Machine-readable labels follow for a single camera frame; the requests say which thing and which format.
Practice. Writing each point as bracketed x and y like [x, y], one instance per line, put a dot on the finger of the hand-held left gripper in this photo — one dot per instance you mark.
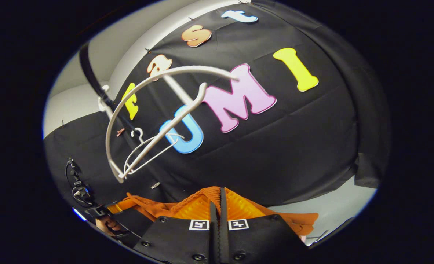
[132, 227]

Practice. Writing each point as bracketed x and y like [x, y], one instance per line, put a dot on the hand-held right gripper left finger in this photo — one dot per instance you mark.
[187, 242]

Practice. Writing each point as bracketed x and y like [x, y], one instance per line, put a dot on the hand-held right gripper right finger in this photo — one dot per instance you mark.
[253, 242]

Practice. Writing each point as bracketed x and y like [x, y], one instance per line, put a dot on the white plastic clothes hanger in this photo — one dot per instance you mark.
[191, 68]
[142, 138]

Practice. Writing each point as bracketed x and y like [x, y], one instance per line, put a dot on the black clothes rack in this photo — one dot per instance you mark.
[92, 80]

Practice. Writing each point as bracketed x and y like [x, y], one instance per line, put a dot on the silver clip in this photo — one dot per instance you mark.
[155, 185]

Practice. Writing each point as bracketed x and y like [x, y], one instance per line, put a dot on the copper clip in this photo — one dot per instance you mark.
[120, 132]

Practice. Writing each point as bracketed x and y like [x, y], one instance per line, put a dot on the black backdrop cloth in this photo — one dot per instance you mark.
[275, 146]

